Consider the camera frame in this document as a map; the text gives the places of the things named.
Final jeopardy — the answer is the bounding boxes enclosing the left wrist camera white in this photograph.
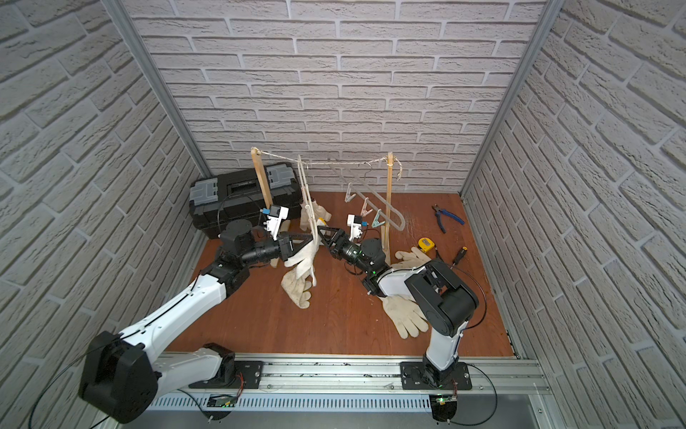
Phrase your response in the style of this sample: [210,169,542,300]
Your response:
[261,205,289,241]

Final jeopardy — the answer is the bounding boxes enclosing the cream glove front right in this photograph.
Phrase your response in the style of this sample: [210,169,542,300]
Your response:
[381,295,430,340]

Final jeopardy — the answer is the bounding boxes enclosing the white glove yellow cuff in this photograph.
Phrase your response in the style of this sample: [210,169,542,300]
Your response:
[284,238,321,285]

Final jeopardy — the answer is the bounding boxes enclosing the cream glove under pile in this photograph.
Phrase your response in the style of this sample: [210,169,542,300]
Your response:
[280,270,313,309]

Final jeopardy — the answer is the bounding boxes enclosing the black yellow screwdriver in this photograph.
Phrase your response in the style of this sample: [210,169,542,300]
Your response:
[451,246,468,268]

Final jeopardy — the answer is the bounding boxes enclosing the yellow tape measure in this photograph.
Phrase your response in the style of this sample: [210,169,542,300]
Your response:
[418,237,436,254]

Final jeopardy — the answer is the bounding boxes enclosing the black plastic toolbox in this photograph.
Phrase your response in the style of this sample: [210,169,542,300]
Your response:
[189,162,303,240]

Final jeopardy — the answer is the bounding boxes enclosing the white clip hanger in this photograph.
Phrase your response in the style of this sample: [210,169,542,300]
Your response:
[295,154,323,288]

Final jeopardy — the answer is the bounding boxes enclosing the blue handled pliers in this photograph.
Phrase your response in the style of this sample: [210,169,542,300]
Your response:
[432,205,466,234]

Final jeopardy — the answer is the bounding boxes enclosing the wooden drying rack frame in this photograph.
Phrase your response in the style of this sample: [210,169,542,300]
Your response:
[250,150,400,263]

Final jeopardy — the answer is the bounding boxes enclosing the grey clip hanger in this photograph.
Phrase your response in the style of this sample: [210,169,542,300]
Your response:
[330,166,407,232]

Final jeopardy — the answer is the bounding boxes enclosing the cream glove behind right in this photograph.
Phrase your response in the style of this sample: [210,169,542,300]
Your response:
[391,247,432,269]

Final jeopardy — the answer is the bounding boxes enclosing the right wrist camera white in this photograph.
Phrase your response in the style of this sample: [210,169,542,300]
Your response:
[347,214,364,241]

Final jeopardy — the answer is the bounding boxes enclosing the twine rope line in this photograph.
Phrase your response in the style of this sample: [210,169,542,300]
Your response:
[250,147,404,181]

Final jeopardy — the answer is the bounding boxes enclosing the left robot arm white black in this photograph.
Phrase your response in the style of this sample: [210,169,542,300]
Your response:
[78,219,318,424]

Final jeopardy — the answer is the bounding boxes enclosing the aluminium rail base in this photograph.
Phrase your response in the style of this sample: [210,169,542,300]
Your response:
[141,353,563,428]

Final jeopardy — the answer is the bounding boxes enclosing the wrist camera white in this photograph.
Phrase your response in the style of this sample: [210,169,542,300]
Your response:
[347,214,364,241]
[261,205,289,241]

